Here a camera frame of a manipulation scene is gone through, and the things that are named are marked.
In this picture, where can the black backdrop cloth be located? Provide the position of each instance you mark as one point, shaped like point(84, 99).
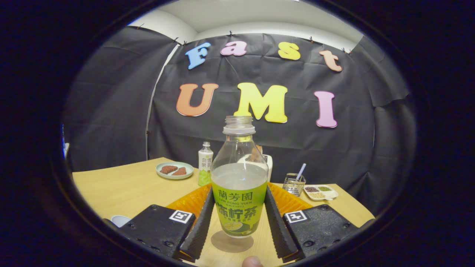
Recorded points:
point(352, 148)

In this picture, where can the white divided tray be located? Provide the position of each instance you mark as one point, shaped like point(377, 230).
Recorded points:
point(321, 193)

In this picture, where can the cream toaster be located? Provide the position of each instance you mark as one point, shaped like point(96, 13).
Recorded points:
point(268, 167)

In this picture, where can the wooden table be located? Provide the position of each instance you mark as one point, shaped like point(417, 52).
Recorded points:
point(122, 185)

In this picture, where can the pale green plate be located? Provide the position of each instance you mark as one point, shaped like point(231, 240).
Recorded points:
point(165, 176)

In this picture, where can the pale grey cup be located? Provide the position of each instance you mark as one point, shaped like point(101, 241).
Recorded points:
point(119, 220)

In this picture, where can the bread slice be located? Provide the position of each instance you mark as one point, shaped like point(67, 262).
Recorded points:
point(259, 150)

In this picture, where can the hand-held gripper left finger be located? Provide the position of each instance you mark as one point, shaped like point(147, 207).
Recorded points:
point(196, 230)

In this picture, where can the brown food piece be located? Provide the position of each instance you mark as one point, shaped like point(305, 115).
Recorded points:
point(167, 169)
point(180, 171)

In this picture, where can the pale straw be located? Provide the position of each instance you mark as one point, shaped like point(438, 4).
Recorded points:
point(301, 171)

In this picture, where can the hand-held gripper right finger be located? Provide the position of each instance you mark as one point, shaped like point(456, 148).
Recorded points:
point(278, 230)

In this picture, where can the clear juice bottle green label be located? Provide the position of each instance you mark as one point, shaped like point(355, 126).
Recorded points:
point(239, 207)

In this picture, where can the small capped white-green bottle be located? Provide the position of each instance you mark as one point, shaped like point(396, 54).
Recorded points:
point(205, 163)

